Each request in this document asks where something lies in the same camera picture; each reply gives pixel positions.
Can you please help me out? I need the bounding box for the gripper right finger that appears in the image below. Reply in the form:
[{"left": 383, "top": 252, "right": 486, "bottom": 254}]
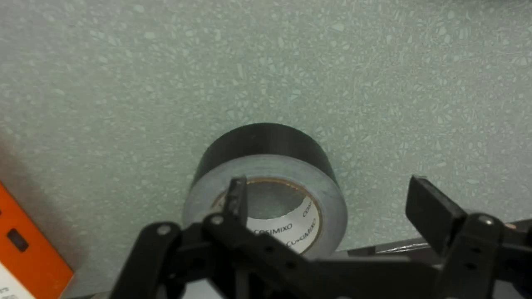
[{"left": 405, "top": 175, "right": 532, "bottom": 299}]

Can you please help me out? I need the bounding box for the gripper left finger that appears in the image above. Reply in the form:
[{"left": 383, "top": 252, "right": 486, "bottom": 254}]
[{"left": 109, "top": 176, "right": 316, "bottom": 299}]

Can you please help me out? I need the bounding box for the black masking tape roll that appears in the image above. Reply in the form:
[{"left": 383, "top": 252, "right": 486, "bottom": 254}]
[{"left": 182, "top": 123, "right": 348, "bottom": 260}]

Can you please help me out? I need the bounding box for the orange and white box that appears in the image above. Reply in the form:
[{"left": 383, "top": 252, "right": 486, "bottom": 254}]
[{"left": 0, "top": 182, "right": 74, "bottom": 299}]

